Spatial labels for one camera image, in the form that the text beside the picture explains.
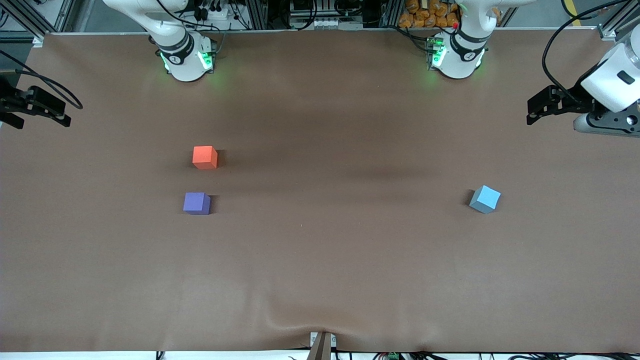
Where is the light blue foam block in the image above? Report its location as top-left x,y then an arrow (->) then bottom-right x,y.
469,185 -> 502,215

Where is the orange foam block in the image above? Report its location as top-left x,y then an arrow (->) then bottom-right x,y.
192,145 -> 219,170

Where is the purple foam block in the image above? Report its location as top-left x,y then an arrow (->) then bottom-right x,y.
183,192 -> 212,216

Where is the bag of orange objects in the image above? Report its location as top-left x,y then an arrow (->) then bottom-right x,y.
398,0 -> 462,30

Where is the white power strip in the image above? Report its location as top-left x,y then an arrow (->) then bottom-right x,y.
192,0 -> 238,22

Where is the brown table cover cloth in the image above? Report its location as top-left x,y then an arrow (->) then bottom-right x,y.
0,29 -> 640,354

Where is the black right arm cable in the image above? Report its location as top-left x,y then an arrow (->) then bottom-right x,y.
0,49 -> 84,111

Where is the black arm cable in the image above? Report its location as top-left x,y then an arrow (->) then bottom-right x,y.
0,49 -> 84,111
541,0 -> 617,102

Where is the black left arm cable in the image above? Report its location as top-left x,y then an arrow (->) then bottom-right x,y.
541,0 -> 617,102

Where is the aluminium frame post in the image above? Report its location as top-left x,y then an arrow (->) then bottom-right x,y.
597,0 -> 640,42
0,0 -> 47,48

